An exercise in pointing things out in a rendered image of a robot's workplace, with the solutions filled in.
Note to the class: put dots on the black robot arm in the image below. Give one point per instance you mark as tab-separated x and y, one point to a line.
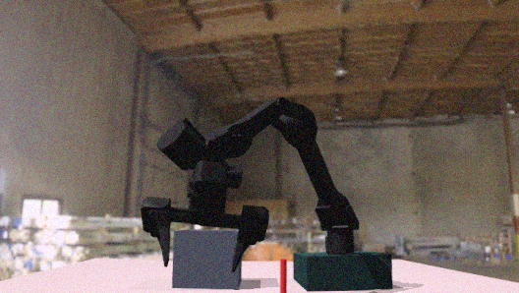
188	149

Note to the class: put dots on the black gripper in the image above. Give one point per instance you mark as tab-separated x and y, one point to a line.
205	210

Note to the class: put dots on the red peg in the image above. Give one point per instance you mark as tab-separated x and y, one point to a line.
283	275

